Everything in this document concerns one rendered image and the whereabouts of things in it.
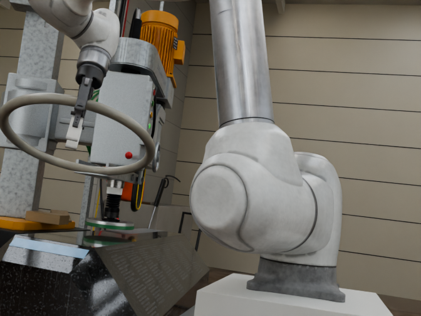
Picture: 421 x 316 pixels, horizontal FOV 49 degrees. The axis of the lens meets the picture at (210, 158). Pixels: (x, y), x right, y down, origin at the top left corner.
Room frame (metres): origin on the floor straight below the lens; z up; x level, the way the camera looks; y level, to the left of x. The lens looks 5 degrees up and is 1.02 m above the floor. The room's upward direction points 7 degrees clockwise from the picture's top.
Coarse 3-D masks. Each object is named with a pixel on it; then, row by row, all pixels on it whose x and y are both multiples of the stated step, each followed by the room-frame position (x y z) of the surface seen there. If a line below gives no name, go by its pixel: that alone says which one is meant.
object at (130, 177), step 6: (78, 162) 1.68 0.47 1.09; (84, 162) 1.75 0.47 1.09; (84, 174) 1.78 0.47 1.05; (90, 174) 1.73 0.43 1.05; (96, 174) 1.68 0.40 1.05; (102, 174) 1.68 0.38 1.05; (126, 174) 2.04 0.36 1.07; (132, 174) 2.18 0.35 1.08; (120, 180) 1.96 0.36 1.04; (126, 180) 2.05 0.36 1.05; (132, 180) 2.18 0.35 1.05
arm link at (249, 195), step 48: (240, 0) 0.82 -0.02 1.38; (240, 48) 0.80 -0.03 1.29; (240, 96) 0.79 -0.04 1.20; (240, 144) 0.74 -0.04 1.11; (288, 144) 0.78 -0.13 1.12; (192, 192) 0.73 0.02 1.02; (240, 192) 0.69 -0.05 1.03; (288, 192) 0.74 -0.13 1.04; (240, 240) 0.72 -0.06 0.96; (288, 240) 0.78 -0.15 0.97
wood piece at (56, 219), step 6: (30, 216) 2.48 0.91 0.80; (36, 216) 2.47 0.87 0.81; (42, 216) 2.46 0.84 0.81; (48, 216) 2.45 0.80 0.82; (54, 216) 2.45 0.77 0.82; (60, 216) 2.44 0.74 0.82; (66, 216) 2.51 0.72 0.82; (42, 222) 2.46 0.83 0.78; (48, 222) 2.45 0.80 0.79; (54, 222) 2.45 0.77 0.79; (60, 222) 2.45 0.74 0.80; (66, 222) 2.51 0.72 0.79
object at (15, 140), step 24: (24, 96) 1.27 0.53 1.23; (48, 96) 1.25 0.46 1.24; (72, 96) 1.26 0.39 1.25; (0, 120) 1.39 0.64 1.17; (120, 120) 1.31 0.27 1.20; (24, 144) 1.55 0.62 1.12; (144, 144) 1.44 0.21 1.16; (72, 168) 1.67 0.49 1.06; (96, 168) 1.68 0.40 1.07; (120, 168) 1.65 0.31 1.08
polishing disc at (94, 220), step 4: (88, 220) 2.07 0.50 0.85; (92, 220) 2.05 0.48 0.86; (96, 220) 2.06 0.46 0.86; (100, 220) 2.08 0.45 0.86; (120, 220) 2.22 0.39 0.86; (108, 224) 2.03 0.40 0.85; (112, 224) 2.03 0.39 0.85; (116, 224) 2.04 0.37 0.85; (120, 224) 2.05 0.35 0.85; (124, 224) 2.06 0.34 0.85; (128, 224) 2.08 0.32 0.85; (132, 224) 2.11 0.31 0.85
